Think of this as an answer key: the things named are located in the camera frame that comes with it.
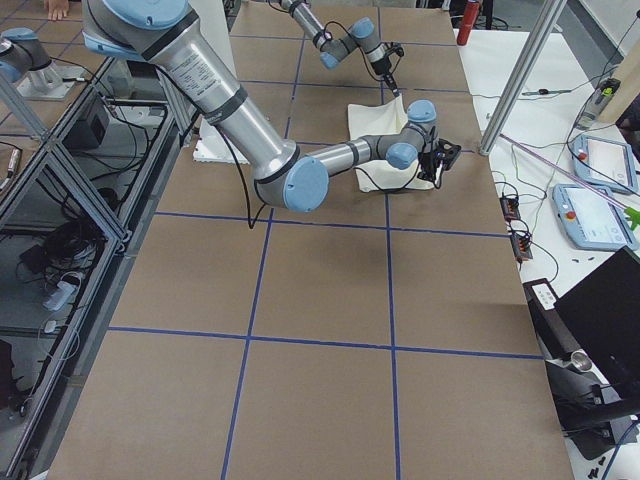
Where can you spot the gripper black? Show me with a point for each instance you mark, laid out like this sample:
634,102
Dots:
428,163
384,68

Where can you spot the cream long-sleeve cat shirt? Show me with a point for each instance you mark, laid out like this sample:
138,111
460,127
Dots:
397,135

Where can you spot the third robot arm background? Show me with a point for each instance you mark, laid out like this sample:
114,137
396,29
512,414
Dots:
26,63

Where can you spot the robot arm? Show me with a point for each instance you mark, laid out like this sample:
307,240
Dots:
335,43
167,34

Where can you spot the orange-black electronics board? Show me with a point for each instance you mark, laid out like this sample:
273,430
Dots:
510,208

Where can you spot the red bottle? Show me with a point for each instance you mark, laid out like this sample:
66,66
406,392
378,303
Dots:
468,20

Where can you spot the near teach pendant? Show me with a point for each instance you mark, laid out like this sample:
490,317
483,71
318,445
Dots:
589,221

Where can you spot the teach pendant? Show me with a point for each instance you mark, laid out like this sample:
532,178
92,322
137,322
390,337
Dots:
589,221
605,162

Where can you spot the far teach pendant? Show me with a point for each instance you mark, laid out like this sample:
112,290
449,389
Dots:
605,162

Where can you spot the black monitor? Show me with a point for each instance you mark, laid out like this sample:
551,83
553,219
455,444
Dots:
590,338

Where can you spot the person hand background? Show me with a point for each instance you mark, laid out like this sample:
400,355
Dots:
57,10

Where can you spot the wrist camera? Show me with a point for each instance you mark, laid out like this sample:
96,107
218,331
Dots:
446,154

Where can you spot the aluminium frame post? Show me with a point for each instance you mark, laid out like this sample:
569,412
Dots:
548,17

